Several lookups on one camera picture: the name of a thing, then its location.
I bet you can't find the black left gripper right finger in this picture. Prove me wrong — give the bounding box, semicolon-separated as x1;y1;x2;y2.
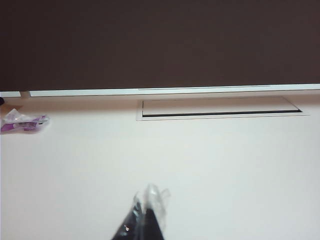
142;183;171;240

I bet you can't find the grey desk divider panel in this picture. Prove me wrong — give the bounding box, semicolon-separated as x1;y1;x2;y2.
0;0;320;92

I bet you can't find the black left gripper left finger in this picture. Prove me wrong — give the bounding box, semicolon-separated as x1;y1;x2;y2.
110;191;147;240

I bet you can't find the purple plastic wrapper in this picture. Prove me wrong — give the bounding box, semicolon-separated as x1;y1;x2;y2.
0;108;49;133

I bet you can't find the white table cable flap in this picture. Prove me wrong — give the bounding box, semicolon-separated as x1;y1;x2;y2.
136;96;311;122

